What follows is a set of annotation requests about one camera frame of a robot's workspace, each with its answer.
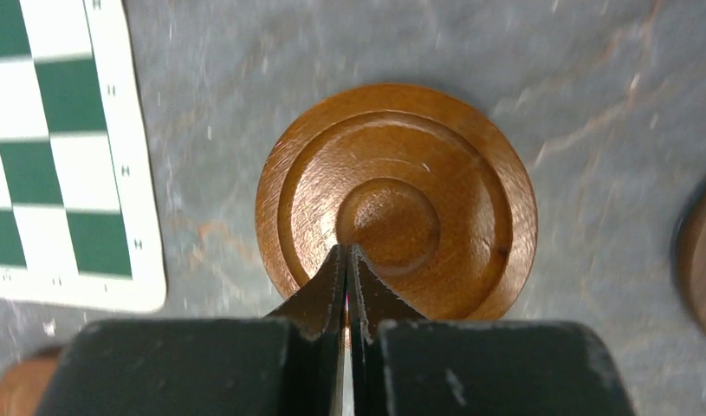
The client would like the green white chessboard mat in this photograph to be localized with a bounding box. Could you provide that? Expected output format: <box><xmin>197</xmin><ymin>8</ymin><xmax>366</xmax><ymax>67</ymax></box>
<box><xmin>0</xmin><ymin>1</ymin><xmax>166</xmax><ymax>313</ymax></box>

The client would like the dark walnut coaster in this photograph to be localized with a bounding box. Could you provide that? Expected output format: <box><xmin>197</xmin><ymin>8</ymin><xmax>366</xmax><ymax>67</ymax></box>
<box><xmin>676</xmin><ymin>187</ymin><xmax>706</xmax><ymax>336</ymax></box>

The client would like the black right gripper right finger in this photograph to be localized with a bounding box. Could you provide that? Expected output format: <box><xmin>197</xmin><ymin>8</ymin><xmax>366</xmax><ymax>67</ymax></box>
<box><xmin>347</xmin><ymin>245</ymin><xmax>634</xmax><ymax>415</ymax></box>

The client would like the brown wooden ridged coaster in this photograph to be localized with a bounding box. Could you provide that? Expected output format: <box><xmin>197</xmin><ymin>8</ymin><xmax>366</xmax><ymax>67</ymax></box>
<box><xmin>255</xmin><ymin>83</ymin><xmax>538</xmax><ymax>320</ymax></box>

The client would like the woven rattan coaster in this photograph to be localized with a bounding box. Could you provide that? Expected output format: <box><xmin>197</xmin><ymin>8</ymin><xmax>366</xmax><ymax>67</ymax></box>
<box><xmin>0</xmin><ymin>347</ymin><xmax>62</xmax><ymax>416</ymax></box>

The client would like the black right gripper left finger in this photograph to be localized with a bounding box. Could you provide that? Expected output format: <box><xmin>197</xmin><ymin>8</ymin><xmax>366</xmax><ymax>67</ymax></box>
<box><xmin>36</xmin><ymin>245</ymin><xmax>347</xmax><ymax>415</ymax></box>

